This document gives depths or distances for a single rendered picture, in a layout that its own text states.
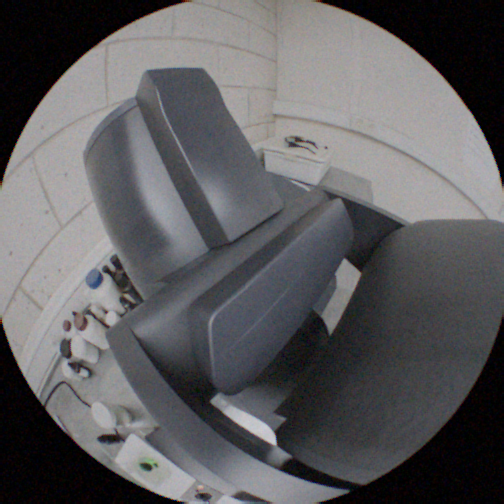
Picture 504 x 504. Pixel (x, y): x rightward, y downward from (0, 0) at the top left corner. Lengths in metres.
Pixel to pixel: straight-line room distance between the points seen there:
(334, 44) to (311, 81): 0.34
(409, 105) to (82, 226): 1.48
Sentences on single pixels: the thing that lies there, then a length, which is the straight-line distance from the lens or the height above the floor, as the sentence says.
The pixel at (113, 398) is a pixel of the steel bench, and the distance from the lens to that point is 0.50.
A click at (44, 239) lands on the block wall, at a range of 0.54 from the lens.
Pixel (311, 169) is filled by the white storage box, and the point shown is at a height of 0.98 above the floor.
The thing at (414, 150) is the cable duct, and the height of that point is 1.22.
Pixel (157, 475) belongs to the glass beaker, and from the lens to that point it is 0.33.
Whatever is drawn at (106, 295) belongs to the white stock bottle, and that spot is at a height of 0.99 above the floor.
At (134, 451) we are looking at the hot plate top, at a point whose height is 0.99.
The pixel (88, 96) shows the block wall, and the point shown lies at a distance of 0.55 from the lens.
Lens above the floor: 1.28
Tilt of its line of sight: 47 degrees down
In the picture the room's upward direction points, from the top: straight up
